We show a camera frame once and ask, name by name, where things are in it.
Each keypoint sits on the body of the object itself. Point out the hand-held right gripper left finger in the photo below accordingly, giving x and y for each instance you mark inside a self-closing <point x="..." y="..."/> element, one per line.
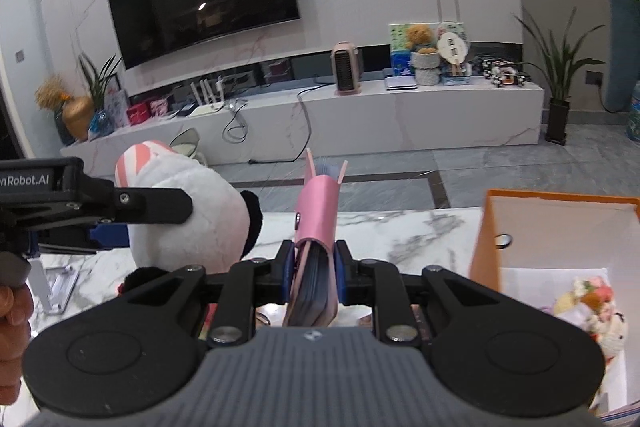
<point x="286" y="269"/>

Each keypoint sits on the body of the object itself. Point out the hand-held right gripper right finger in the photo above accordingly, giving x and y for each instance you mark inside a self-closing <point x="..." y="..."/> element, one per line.
<point x="343" y="269"/>

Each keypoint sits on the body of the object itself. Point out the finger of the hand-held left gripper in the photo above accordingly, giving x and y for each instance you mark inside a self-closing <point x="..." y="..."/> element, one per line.
<point x="150" y="206"/>
<point x="107" y="238"/>

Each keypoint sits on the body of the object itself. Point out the white panda plush striped ear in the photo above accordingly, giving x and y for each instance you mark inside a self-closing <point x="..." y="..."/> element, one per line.
<point x="190" y="212"/>

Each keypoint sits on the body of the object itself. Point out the pink snap card wallet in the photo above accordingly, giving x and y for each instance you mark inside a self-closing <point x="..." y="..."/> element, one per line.
<point x="317" y="207"/>

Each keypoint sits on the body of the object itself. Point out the orange cardboard box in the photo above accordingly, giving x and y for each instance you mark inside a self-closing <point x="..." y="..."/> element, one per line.
<point x="487" y="247"/>

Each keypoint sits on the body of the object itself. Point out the crochet bunny doll with flowers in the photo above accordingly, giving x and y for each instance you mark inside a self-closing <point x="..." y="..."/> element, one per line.
<point x="595" y="312"/>

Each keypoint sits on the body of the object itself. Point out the person's left hand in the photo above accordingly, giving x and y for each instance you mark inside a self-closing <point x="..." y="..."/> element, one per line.
<point x="12" y="327"/>

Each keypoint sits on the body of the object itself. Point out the white phone stand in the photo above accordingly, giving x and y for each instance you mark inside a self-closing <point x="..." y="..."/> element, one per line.
<point x="60" y="287"/>

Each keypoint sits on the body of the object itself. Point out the white stool chair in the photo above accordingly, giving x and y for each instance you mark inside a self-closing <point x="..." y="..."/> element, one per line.
<point x="187" y="142"/>

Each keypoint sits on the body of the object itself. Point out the dark glass vase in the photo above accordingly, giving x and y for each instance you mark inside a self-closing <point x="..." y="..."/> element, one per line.
<point x="64" y="132"/>

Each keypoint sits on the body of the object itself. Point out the red gift box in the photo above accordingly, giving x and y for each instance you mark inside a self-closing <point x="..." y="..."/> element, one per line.
<point x="138" y="114"/>

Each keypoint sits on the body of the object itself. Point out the gold vase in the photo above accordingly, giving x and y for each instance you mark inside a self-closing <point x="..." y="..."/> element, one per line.
<point x="77" y="119"/>

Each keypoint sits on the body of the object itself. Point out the blue glass ornament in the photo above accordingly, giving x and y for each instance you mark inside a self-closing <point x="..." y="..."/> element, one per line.
<point x="101" y="124"/>

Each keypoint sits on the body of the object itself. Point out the pink gift box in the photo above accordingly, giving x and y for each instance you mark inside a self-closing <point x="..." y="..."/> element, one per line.
<point x="160" y="108"/>

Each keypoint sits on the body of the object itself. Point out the white router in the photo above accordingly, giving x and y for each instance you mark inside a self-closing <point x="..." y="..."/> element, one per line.
<point x="207" y="107"/>

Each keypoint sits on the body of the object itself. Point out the dried yellow flowers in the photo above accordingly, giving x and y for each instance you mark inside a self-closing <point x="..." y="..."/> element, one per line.
<point x="52" y="92"/>

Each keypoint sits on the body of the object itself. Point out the green leafy plant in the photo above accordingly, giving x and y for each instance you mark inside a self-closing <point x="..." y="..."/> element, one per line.
<point x="100" y="82"/>

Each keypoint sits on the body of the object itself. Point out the white marble tv console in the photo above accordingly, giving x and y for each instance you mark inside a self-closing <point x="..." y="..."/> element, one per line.
<point x="390" y="122"/>

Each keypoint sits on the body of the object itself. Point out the small dark red box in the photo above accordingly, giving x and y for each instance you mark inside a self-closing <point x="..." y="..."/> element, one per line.
<point x="278" y="71"/>

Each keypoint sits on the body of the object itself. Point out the white laptop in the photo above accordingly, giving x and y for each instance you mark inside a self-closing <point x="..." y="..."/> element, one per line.
<point x="400" y="82"/>

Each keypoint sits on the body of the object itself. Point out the pink space heater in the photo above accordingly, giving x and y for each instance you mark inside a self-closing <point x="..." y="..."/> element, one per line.
<point x="346" y="69"/>

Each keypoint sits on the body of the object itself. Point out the blue tissue box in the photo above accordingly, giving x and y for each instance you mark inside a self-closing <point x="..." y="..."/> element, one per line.
<point x="457" y="81"/>

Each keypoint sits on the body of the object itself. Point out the green and blue painting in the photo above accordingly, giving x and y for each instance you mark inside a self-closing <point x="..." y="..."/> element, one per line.
<point x="398" y="44"/>

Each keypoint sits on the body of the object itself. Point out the brown teddy bear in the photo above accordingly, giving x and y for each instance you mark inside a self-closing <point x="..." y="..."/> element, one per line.
<point x="419" y="38"/>

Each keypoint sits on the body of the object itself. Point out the round white fan on stand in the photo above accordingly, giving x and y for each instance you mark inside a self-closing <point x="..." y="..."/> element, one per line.
<point x="454" y="47"/>

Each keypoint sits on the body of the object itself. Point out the black white checkered toy car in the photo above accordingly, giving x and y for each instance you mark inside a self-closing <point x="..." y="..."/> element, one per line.
<point x="500" y="72"/>

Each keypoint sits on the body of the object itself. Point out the long leaf potted plant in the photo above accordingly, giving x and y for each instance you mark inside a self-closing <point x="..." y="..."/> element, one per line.
<point x="557" y="107"/>

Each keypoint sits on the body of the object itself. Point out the blue water jug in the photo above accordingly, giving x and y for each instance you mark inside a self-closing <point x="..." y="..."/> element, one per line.
<point x="635" y="112"/>

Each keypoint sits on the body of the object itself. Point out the photo frame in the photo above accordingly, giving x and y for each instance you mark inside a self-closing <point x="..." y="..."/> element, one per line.
<point x="116" y="107"/>

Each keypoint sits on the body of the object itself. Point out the black wall socket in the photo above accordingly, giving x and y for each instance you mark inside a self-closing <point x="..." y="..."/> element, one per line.
<point x="593" y="78"/>

